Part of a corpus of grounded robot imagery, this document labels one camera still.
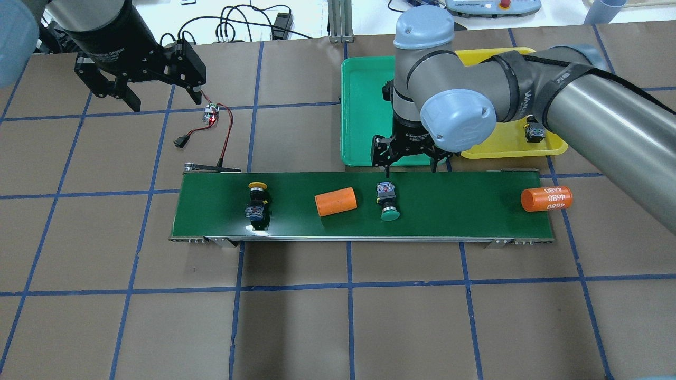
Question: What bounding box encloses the plain orange cylinder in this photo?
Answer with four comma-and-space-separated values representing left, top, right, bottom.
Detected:
314, 187, 358, 218

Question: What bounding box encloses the aluminium frame post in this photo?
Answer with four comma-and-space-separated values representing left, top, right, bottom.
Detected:
327, 0, 353, 43

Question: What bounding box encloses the orange cylinder with white print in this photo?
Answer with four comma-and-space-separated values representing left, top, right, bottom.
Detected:
521, 186, 573, 212

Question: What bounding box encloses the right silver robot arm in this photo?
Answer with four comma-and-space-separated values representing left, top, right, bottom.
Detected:
370, 5, 675, 232

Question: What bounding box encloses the small controller circuit board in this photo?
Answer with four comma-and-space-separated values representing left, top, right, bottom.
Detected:
203, 103, 220, 126

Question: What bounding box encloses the yellow push button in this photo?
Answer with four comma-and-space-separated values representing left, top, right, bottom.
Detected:
245, 182, 272, 231
524, 119, 547, 144

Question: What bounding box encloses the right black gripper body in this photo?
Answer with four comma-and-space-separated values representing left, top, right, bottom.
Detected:
391, 113, 439, 158

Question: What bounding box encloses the green plastic tray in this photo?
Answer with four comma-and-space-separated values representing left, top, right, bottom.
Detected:
340, 55, 448, 167

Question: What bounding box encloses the green conveyor belt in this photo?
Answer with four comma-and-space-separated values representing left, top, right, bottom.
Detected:
168, 170, 555, 245

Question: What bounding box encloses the black power adapter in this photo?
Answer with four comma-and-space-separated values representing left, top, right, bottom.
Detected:
271, 12, 293, 41

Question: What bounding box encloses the black cable connector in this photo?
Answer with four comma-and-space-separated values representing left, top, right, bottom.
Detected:
173, 134, 191, 149

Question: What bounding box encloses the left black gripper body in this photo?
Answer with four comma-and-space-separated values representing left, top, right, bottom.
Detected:
74, 11, 168, 97

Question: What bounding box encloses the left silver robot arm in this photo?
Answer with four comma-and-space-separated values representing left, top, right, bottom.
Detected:
2, 1, 207, 111

